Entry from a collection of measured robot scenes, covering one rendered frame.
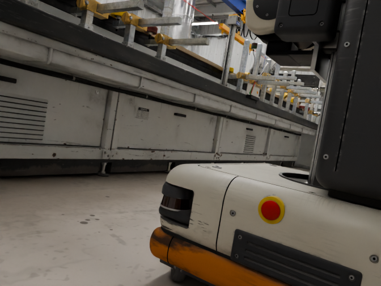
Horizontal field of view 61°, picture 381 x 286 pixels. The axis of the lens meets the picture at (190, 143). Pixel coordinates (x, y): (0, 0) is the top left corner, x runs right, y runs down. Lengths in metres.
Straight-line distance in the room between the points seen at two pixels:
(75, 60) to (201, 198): 0.98
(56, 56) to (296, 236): 1.15
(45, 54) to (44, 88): 0.29
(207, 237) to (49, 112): 1.19
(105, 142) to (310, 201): 1.43
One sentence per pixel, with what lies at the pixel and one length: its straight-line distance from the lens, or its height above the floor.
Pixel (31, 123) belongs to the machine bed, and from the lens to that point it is 1.66.
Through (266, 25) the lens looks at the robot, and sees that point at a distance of 0.91.
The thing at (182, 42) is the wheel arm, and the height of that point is 0.81.
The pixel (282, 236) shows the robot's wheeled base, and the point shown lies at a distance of 0.63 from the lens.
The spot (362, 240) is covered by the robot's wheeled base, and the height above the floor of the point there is 0.23.
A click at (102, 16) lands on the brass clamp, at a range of 1.56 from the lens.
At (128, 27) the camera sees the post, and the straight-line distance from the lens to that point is 1.69.
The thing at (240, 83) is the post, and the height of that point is 0.77.
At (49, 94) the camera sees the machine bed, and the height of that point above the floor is 0.41.
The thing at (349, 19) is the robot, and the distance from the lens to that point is 0.69.
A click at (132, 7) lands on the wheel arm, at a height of 0.79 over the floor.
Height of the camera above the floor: 0.37
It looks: 3 degrees down
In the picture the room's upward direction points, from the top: 9 degrees clockwise
